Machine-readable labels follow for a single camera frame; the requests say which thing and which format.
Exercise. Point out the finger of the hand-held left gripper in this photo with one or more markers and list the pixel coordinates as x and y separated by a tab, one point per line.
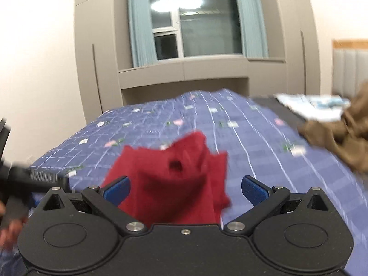
43	176

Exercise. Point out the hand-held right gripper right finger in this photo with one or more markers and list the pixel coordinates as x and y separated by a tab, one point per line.
254	191

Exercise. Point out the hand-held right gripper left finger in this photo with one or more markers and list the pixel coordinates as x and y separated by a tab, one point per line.
117	191

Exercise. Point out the red garment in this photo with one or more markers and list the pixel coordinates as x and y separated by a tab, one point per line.
175	189

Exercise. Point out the person's left hand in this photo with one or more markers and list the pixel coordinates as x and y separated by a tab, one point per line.
11	234

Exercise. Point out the blue checked floral blanket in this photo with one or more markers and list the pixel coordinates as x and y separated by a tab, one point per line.
258	149

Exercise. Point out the dark bed sheet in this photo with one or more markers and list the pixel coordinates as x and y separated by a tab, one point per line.
273	107

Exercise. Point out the brown garment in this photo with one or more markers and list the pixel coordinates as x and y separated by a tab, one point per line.
342	138

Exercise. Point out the white blue printed cloth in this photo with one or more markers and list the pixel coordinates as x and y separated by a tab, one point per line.
313	106

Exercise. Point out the beige window sill cabinet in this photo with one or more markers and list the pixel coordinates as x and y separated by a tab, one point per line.
184	77

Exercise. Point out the tall beige wardrobe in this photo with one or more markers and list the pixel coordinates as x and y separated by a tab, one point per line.
296	34
97	49

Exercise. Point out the grey padded headboard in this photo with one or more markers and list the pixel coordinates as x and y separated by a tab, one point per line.
350	69

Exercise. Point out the light blue curtain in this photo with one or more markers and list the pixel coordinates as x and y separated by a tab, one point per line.
251	17
141	23

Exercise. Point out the window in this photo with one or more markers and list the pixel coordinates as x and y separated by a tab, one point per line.
198	20

